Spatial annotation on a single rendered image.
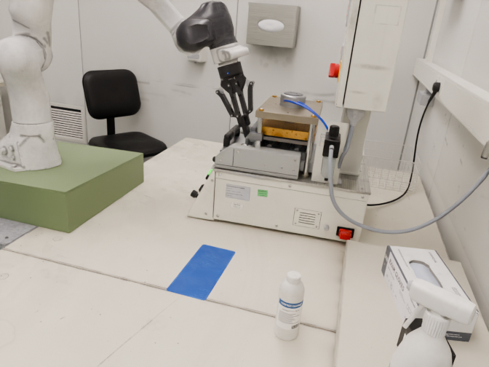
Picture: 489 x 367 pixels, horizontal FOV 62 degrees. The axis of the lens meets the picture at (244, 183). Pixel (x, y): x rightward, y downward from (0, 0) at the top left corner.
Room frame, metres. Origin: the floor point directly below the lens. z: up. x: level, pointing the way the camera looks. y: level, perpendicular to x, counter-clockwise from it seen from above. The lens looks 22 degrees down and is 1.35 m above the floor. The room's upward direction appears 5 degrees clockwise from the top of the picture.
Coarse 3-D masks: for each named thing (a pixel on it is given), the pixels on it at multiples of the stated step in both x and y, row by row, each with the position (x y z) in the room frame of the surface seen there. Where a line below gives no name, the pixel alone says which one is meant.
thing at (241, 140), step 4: (236, 136) 1.37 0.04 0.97; (240, 136) 1.38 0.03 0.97; (248, 136) 1.24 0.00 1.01; (232, 140) 1.32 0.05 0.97; (236, 140) 1.33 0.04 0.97; (240, 140) 1.33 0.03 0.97; (244, 140) 1.34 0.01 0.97; (248, 140) 1.23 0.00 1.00; (252, 144) 1.29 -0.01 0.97; (316, 144) 1.36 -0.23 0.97; (224, 148) 1.23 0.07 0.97; (312, 152) 1.26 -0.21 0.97; (312, 156) 1.22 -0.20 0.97; (312, 160) 1.18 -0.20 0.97; (312, 164) 1.15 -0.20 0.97; (300, 168) 1.16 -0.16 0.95; (312, 168) 1.15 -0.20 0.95
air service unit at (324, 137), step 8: (328, 128) 1.08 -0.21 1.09; (336, 128) 1.00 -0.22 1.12; (320, 136) 1.04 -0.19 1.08; (328, 136) 1.01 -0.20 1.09; (336, 136) 1.00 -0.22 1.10; (320, 144) 1.04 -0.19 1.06; (328, 144) 0.99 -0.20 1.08; (336, 144) 0.99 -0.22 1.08; (328, 152) 0.99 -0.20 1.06; (336, 152) 0.99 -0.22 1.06
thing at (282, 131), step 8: (264, 120) 1.27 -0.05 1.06; (272, 120) 1.28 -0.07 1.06; (280, 120) 1.29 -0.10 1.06; (264, 128) 1.19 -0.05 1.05; (272, 128) 1.18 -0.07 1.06; (280, 128) 1.18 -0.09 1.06; (288, 128) 1.19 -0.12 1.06; (296, 128) 1.20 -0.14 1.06; (304, 128) 1.21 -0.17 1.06; (264, 136) 1.19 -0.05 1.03; (272, 136) 1.19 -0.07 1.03; (280, 136) 1.18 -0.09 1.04; (288, 136) 1.17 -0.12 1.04; (296, 136) 1.17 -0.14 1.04; (304, 136) 1.17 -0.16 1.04; (304, 144) 1.17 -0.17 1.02; (312, 144) 1.16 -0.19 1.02
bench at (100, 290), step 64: (128, 192) 1.31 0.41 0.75; (384, 192) 1.52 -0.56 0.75; (0, 256) 0.86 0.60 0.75; (64, 256) 0.89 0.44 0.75; (128, 256) 0.91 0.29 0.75; (192, 256) 0.94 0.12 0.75; (256, 256) 0.97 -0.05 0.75; (320, 256) 0.99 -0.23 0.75; (448, 256) 1.05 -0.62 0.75; (0, 320) 0.64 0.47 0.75; (64, 320) 0.66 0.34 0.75; (128, 320) 0.68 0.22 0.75; (192, 320) 0.69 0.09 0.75; (256, 320) 0.71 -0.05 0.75; (320, 320) 0.73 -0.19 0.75
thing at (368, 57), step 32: (352, 0) 1.10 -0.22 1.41; (384, 0) 1.08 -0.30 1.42; (352, 32) 1.09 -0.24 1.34; (384, 32) 1.08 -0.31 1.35; (352, 64) 1.09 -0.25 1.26; (384, 64) 1.07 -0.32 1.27; (352, 96) 1.08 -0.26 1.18; (384, 96) 1.07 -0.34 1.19; (352, 128) 1.11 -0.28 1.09; (320, 160) 1.11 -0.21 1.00; (352, 160) 1.19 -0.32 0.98
